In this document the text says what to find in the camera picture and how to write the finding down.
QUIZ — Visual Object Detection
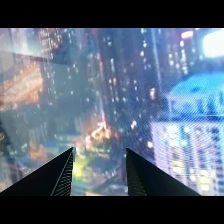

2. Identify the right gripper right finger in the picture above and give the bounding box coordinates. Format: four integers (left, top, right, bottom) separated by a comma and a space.
125, 147, 201, 197

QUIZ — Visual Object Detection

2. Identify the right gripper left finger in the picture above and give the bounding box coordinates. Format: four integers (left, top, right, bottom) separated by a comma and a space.
0, 146, 77, 197

